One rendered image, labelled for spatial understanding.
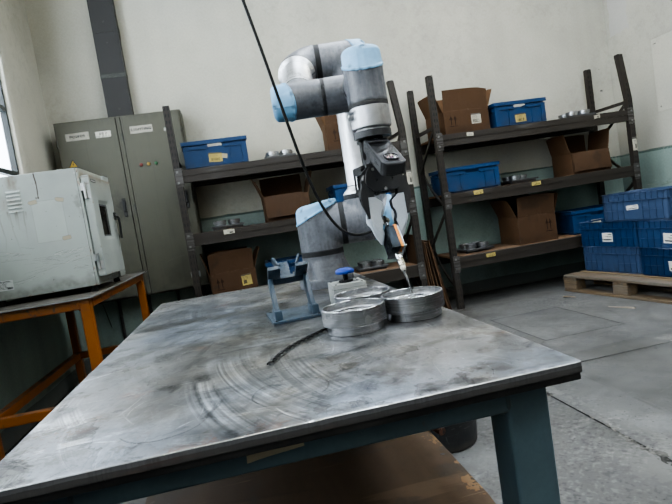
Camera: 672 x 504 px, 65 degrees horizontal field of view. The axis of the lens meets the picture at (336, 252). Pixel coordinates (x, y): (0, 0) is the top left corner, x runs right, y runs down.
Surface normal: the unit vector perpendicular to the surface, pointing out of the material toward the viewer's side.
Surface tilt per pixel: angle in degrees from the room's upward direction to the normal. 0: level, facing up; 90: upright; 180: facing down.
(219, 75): 90
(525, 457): 90
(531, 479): 90
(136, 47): 90
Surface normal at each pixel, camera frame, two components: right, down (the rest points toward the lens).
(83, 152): 0.18, 0.04
